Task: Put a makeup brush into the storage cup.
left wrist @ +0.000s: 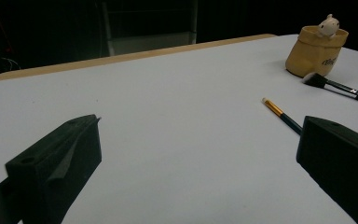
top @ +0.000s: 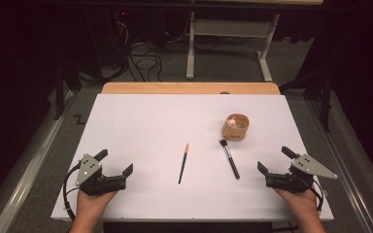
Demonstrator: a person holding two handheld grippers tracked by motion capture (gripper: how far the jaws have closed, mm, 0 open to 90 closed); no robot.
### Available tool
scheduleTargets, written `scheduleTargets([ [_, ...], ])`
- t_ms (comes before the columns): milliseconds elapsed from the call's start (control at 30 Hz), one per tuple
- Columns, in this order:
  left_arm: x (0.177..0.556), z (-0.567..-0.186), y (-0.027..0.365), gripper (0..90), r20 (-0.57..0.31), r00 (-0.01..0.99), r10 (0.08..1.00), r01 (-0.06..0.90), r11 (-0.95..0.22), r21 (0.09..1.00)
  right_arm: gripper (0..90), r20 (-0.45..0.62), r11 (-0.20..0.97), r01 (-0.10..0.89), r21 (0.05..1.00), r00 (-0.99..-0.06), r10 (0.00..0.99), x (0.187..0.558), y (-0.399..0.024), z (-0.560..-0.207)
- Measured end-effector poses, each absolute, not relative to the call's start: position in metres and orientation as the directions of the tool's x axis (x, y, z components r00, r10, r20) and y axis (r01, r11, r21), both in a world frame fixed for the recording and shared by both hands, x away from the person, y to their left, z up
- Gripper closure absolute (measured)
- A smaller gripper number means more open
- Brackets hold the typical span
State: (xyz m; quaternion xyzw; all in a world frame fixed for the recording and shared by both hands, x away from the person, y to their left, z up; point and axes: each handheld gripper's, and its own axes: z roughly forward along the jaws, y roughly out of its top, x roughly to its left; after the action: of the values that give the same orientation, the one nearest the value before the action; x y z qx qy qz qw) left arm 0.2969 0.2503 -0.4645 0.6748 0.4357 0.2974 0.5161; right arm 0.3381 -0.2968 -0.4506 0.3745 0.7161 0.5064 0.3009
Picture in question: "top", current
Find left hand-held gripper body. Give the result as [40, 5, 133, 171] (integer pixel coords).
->
[75, 153, 127, 197]

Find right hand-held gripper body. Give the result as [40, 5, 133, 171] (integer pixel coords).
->
[265, 153, 339, 194]

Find black makeup brush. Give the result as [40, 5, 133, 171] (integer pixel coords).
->
[219, 139, 241, 181]

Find round wooden pen holder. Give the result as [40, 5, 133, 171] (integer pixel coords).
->
[220, 113, 251, 142]

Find black pencil with orange tip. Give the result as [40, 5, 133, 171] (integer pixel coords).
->
[178, 143, 190, 185]

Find person's left hand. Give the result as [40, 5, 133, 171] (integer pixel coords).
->
[76, 188, 119, 216]

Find person's right hand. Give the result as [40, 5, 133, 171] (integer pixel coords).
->
[273, 187, 320, 217]

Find white board sheet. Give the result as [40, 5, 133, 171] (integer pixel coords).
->
[51, 93, 335, 222]

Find black metal stand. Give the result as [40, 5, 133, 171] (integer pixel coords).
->
[280, 69, 334, 132]
[52, 61, 82, 120]

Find wooden table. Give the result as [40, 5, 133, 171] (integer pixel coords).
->
[100, 82, 282, 96]

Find black computer tower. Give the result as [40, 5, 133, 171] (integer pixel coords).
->
[110, 8, 132, 69]

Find left hand-held gripper cable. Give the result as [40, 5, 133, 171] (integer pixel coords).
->
[62, 163, 82, 222]

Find hand-held gripper cable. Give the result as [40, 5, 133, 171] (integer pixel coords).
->
[62, 163, 82, 222]
[304, 178, 324, 212]

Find right hand-held gripper cable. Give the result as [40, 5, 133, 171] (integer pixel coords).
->
[304, 178, 324, 212]

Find metal floor rail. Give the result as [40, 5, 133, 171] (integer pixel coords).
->
[0, 90, 76, 233]
[307, 100, 373, 233]

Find black floor cables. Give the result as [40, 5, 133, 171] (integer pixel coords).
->
[127, 42, 163, 83]

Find white desk frame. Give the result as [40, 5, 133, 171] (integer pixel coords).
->
[186, 0, 324, 83]

